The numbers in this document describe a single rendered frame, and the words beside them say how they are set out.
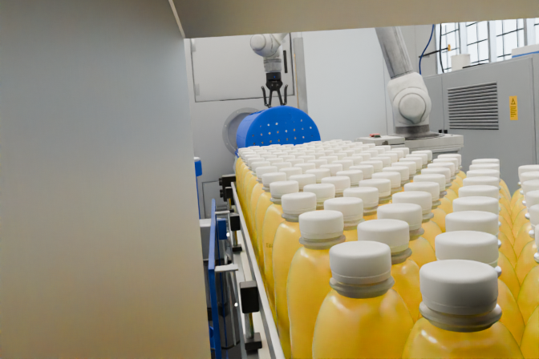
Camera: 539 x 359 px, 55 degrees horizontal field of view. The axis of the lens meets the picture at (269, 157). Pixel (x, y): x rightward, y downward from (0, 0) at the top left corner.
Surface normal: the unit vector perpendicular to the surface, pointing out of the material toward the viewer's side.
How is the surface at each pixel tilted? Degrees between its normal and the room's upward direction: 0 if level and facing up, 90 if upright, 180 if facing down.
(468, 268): 0
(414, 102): 98
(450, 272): 0
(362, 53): 90
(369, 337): 71
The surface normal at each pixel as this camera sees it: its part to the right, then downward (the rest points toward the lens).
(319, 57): 0.13, 0.06
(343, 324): -0.55, -0.33
